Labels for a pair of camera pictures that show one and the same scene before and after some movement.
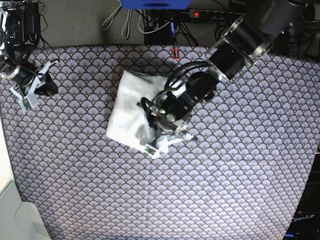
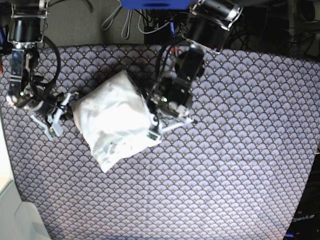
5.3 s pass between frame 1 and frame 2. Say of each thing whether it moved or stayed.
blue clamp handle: stayed
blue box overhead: stayed
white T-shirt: moved
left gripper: moved
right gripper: moved
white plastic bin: stayed
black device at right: stayed
